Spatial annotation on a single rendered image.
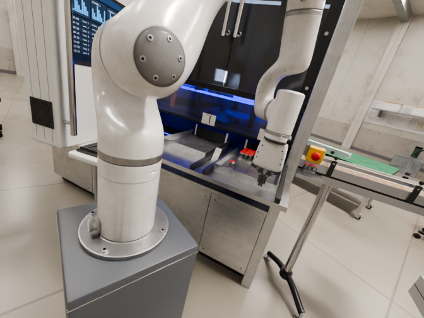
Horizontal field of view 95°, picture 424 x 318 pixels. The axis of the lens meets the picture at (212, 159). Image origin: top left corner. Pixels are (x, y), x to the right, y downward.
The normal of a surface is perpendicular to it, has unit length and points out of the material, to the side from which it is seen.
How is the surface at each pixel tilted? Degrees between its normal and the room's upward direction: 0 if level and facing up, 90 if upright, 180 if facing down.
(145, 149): 86
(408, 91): 90
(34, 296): 0
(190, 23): 68
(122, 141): 81
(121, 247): 0
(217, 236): 90
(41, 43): 90
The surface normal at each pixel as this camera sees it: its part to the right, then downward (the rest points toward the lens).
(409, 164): -0.77, 0.07
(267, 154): -0.43, 0.25
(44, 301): 0.21, -0.91
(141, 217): 0.69, 0.39
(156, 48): 0.54, 0.22
